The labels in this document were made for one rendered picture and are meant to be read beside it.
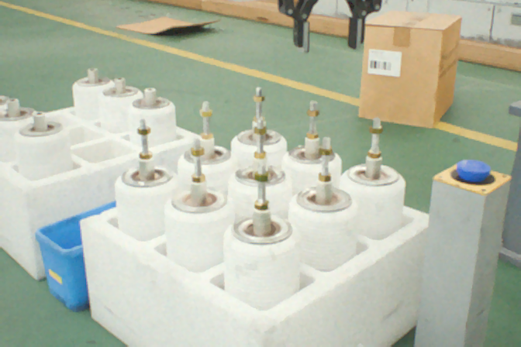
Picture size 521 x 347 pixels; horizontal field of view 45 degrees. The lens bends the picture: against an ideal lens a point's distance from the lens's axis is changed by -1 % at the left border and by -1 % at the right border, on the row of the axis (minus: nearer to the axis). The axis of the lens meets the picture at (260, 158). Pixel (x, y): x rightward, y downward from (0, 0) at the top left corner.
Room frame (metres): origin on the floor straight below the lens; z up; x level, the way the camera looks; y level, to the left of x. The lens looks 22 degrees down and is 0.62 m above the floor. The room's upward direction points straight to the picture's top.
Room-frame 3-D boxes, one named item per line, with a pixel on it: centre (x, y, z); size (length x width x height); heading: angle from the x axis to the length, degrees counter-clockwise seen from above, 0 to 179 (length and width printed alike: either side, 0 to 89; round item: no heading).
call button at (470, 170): (0.71, -0.26, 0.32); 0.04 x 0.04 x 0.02
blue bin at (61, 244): (1.00, 0.24, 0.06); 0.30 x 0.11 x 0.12; 135
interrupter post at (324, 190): (0.77, -0.09, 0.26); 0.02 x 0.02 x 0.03
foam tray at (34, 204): (1.23, 0.39, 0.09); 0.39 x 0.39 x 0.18; 43
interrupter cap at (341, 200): (0.77, -0.09, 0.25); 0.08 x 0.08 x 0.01
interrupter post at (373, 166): (0.86, -0.17, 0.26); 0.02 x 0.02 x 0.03
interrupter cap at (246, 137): (1.02, 0.00, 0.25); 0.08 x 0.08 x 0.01
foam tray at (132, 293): (0.85, 0.00, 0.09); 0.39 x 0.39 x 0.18; 46
